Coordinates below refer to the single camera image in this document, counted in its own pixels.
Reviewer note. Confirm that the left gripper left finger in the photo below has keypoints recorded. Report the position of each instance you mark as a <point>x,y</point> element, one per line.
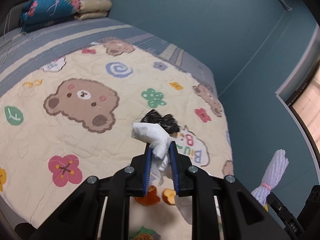
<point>99,208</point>

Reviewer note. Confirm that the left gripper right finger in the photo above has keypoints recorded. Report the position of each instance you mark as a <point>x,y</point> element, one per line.
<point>220,207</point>

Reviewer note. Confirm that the orange peel piece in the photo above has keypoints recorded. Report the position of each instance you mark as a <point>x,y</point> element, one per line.
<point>168,196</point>
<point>151,197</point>

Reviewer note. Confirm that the white tissue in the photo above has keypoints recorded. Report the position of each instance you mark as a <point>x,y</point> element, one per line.
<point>159,141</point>

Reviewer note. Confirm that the cream cartoon bear quilt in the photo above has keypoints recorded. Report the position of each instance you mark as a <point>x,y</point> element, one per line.
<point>72,118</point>

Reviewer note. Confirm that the black plastic bag with tie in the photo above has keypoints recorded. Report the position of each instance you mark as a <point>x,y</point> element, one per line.
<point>167,122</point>

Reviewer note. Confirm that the beige folded blanket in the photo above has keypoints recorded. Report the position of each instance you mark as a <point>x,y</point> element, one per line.
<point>91,9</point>

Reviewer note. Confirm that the blue floral folded blanket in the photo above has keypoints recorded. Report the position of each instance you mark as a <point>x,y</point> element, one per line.
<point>36,14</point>

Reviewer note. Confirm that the window frame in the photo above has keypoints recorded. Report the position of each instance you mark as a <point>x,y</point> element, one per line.
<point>296,81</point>

